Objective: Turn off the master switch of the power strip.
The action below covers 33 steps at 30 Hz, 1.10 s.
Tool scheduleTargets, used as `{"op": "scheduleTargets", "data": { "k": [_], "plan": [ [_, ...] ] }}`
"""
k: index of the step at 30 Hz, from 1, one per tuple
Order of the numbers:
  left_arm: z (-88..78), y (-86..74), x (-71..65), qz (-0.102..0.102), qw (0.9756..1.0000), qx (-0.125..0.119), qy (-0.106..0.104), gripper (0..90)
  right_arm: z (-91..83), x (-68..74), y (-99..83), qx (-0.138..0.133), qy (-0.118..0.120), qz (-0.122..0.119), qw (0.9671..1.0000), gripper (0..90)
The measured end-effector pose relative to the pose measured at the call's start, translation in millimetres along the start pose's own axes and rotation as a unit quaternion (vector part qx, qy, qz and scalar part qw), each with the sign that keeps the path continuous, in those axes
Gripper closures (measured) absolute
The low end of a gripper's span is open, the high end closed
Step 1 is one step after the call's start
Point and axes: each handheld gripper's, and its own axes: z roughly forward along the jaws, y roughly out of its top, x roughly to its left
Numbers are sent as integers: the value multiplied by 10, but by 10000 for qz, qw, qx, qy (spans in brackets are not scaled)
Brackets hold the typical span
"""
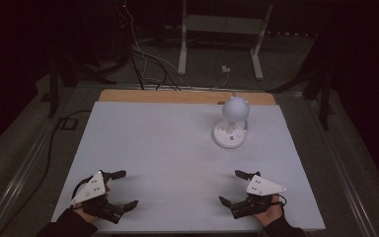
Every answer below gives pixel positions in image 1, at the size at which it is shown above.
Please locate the metal floor rail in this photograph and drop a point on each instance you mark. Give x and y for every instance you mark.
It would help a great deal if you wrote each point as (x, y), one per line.
(342, 171)
(16, 177)

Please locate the person's right hand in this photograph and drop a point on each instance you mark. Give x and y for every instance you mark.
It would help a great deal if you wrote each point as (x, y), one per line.
(269, 214)

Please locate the white metal stand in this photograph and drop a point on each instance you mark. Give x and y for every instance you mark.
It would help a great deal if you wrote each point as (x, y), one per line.
(223, 24)

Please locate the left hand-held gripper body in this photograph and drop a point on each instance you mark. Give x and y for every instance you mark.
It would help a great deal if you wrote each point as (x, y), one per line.
(93, 189)

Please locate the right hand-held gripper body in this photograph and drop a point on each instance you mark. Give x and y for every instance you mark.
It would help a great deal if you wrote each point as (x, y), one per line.
(260, 188)

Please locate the white plug adapter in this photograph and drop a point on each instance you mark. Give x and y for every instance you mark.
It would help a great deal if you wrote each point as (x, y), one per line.
(225, 69)

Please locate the wooden table board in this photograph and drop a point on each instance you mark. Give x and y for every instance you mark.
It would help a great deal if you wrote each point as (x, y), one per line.
(164, 96)

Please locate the person's left hand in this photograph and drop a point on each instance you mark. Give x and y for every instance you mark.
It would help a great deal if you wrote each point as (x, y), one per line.
(87, 213)

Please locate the black tripod stand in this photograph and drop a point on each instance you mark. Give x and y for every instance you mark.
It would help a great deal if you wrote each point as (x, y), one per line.
(319, 85)
(59, 75)

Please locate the white round-headed desk lamp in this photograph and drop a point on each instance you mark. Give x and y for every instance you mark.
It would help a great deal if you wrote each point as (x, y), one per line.
(234, 118)

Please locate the small black floor bracket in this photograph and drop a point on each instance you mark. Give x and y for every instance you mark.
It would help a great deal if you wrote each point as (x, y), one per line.
(69, 123)

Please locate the white table mat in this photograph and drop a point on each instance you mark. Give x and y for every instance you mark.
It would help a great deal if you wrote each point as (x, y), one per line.
(177, 164)

